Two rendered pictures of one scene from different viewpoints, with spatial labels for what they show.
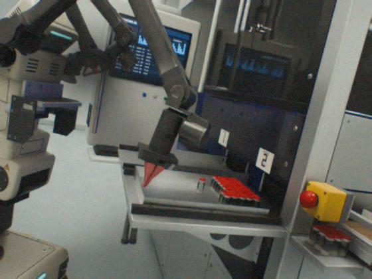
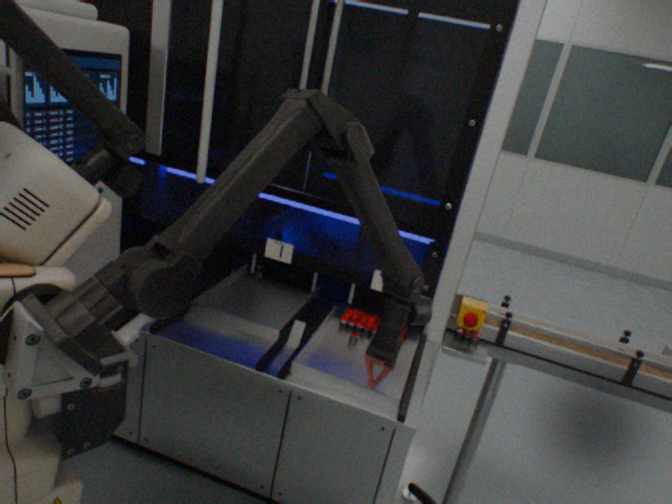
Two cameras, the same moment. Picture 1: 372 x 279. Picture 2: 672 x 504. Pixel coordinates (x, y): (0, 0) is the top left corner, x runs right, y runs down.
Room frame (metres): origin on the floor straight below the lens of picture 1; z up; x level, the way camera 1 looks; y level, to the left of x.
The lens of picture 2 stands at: (0.40, 0.98, 1.57)
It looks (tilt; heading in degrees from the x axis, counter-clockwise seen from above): 20 degrees down; 300
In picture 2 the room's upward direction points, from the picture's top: 12 degrees clockwise
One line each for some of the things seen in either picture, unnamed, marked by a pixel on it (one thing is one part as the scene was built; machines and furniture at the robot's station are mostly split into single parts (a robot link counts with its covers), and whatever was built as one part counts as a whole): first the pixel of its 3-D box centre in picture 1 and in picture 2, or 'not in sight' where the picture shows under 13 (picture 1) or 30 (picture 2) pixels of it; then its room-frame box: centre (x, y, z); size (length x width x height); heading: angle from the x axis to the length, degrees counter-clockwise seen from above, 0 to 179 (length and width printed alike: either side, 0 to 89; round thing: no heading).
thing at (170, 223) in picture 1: (190, 181); (304, 333); (1.04, -0.05, 0.87); 0.70 x 0.48 x 0.02; 17
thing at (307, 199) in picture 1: (309, 199); (470, 319); (0.68, -0.30, 0.99); 0.04 x 0.04 x 0.04; 17
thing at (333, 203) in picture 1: (325, 201); (471, 312); (0.69, -0.35, 1.00); 0.08 x 0.07 x 0.07; 107
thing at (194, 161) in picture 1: (196, 163); (260, 297); (1.22, -0.06, 0.90); 0.34 x 0.26 x 0.04; 107
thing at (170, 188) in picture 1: (194, 191); (361, 351); (0.86, -0.06, 0.90); 0.34 x 0.26 x 0.04; 106
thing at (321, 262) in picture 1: (329, 254); (465, 345); (0.69, -0.39, 0.87); 0.14 x 0.13 x 0.02; 107
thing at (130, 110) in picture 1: (142, 78); (38, 161); (1.70, 0.31, 1.19); 0.50 x 0.19 x 0.78; 114
